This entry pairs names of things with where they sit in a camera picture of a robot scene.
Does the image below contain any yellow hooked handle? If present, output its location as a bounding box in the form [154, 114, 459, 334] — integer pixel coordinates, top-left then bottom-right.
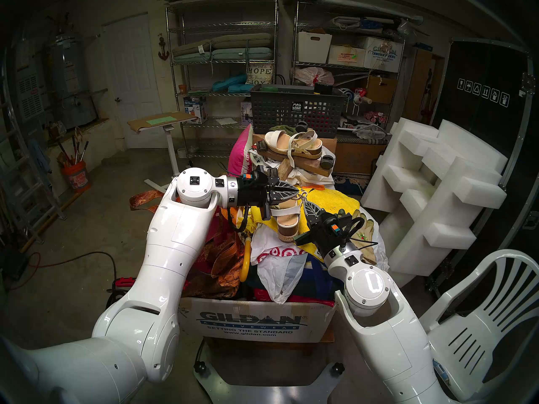
[240, 239, 252, 283]

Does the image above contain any long white tube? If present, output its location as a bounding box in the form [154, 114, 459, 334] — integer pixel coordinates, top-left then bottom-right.
[320, 0, 424, 25]

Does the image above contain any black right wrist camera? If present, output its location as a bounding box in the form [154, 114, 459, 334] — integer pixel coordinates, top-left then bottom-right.
[328, 217, 365, 239]

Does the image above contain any black flight case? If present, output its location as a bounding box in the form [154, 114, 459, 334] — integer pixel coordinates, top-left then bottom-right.
[430, 37, 539, 298]

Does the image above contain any yellow terry towel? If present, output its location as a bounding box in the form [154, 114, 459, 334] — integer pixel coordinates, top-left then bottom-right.
[236, 184, 360, 260]

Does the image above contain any white plastic garden chair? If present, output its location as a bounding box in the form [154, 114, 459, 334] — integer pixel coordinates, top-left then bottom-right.
[419, 250, 539, 404]

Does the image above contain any blue white appliance box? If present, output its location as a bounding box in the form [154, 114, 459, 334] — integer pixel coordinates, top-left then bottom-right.
[184, 96, 208, 125]

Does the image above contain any red black cable reel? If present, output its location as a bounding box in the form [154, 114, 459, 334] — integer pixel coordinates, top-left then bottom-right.
[107, 277, 137, 307]

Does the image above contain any white red-logo plastic bag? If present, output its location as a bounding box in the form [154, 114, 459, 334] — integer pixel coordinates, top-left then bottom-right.
[251, 229, 308, 305]

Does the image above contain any grey metal ladder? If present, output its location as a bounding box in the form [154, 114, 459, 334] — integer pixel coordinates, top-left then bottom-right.
[0, 92, 67, 245]

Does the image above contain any blue fabric bag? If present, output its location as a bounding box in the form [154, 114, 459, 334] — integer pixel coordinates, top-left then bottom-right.
[291, 256, 339, 303]

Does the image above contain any brown wooden chest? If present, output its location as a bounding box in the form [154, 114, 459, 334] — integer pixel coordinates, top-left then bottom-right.
[335, 134, 390, 175]

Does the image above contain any grey louvred furnace unit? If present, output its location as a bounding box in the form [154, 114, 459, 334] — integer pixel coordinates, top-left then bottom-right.
[16, 69, 46, 122]

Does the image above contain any chrome wire shelving rack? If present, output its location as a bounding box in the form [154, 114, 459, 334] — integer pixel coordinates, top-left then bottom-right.
[165, 0, 279, 159]
[291, 1, 406, 130]

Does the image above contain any white plastic sheet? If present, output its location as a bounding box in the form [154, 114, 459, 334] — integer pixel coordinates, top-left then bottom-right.
[371, 222, 390, 282]

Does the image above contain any orange plastic bucket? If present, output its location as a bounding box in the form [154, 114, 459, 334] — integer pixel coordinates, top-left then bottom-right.
[63, 160, 91, 193]

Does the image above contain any brown patterned fabric strap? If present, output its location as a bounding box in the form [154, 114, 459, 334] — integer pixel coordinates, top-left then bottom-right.
[128, 190, 165, 212]

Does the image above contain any teal seat cushion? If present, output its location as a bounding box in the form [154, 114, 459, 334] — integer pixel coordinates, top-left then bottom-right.
[173, 48, 274, 64]

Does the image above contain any wooden caster dolly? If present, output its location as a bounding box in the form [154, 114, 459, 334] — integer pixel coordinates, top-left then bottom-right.
[255, 137, 336, 185]

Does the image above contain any pink pillow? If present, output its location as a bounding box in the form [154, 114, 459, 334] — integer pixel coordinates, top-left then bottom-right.
[227, 123, 254, 181]

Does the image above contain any red orange patterned fabric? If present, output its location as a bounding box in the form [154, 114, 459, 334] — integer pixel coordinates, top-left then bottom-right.
[183, 210, 247, 300]

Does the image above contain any blue patterned rug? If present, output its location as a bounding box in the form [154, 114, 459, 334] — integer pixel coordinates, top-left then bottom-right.
[333, 174, 371, 196]

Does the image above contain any white storage bin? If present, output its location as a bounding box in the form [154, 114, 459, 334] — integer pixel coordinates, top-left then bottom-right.
[297, 31, 333, 64]

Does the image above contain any brown cardboard box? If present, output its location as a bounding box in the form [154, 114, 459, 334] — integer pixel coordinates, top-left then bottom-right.
[366, 75, 398, 105]

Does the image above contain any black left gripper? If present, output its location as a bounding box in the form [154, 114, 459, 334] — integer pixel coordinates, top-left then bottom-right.
[238, 168, 300, 221]

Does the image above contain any white panel door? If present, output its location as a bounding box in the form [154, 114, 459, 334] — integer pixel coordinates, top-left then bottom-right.
[101, 13, 167, 149]

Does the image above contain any white strap wedge sandal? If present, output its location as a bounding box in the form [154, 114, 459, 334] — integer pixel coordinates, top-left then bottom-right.
[264, 129, 323, 168]
[269, 184, 304, 243]

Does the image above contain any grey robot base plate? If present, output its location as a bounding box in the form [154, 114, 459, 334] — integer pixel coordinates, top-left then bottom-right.
[194, 363, 344, 404]

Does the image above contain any orange black floor cable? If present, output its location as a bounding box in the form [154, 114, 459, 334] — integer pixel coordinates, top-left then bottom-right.
[8, 251, 117, 292]

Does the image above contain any white labelled cardboard box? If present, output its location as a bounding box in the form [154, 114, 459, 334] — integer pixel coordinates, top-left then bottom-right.
[328, 45, 367, 68]

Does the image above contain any black plastic mesh basket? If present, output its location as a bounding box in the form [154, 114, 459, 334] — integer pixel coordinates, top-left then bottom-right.
[251, 84, 347, 138]

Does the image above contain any white overbed rolling table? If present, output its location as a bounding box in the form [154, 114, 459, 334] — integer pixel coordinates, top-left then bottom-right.
[127, 111, 202, 193]

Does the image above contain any white foam packing block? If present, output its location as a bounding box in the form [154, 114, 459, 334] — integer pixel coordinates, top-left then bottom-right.
[438, 119, 509, 172]
[361, 117, 508, 288]

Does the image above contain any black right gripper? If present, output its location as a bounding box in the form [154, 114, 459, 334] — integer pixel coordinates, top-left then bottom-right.
[294, 199, 355, 256]

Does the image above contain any white Gildan activewear carton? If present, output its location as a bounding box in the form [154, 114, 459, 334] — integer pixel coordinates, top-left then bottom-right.
[363, 36, 405, 73]
[179, 298, 337, 344]

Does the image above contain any teal pillow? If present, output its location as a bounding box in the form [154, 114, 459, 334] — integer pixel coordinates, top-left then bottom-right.
[211, 74, 249, 93]

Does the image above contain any beige seat cushion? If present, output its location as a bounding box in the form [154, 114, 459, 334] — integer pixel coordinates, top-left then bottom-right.
[172, 33, 273, 57]

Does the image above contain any white red plastic bag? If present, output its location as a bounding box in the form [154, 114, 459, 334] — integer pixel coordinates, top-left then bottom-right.
[294, 66, 335, 87]

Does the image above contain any grey water heater tank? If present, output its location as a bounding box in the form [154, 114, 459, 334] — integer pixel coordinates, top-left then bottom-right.
[48, 33, 98, 129]

